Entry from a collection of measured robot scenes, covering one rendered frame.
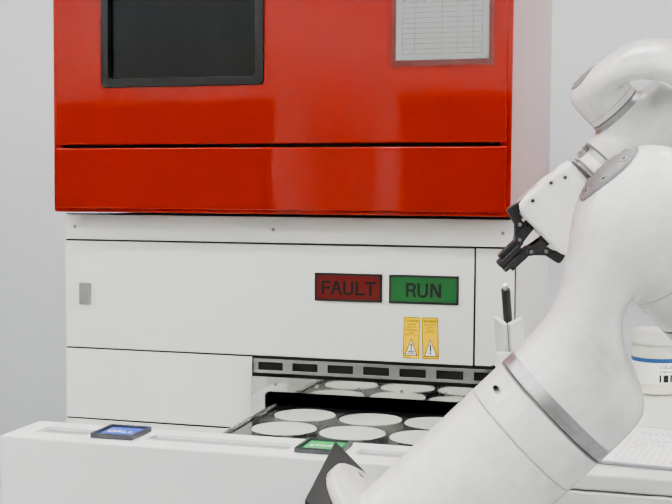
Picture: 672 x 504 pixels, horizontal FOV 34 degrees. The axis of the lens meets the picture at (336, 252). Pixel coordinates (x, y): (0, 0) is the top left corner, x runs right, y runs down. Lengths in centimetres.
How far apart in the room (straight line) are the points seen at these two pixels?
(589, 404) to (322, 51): 104
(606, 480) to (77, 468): 62
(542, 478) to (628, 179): 26
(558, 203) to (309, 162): 48
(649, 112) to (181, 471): 78
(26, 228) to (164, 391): 191
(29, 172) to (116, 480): 256
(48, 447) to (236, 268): 65
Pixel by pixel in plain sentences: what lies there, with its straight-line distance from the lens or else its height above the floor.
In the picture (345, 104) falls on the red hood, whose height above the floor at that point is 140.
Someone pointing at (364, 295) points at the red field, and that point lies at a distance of 187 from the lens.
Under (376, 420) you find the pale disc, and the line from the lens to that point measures 177.
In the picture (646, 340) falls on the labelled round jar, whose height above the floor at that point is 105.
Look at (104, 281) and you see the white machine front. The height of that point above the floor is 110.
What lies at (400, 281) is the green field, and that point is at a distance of 185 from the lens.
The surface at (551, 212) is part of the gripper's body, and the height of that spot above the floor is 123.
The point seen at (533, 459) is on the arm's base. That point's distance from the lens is 95.
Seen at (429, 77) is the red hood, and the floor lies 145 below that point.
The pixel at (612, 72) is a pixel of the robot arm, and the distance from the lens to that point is 151.
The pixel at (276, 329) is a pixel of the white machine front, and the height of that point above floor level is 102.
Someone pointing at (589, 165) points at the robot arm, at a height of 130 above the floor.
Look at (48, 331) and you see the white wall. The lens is 383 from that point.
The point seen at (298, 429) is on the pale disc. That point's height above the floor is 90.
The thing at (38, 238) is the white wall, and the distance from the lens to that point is 383.
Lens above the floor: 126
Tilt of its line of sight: 3 degrees down
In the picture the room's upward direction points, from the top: straight up
